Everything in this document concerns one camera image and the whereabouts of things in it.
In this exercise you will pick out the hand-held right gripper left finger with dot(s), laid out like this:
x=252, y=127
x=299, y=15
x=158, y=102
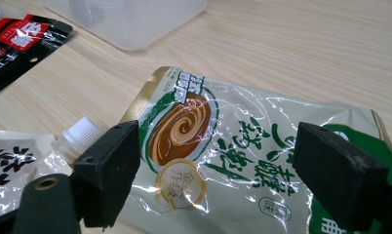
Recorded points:
x=103, y=175

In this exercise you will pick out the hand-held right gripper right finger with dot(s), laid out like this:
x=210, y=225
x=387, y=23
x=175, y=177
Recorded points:
x=340, y=178

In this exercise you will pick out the red-brown snack packet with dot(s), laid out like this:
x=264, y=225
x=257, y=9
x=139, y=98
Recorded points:
x=18, y=162

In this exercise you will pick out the black red snack packet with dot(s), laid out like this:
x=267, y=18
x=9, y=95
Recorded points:
x=18, y=48

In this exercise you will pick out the clear plastic container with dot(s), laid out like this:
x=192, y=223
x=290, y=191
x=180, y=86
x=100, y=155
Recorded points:
x=135, y=19

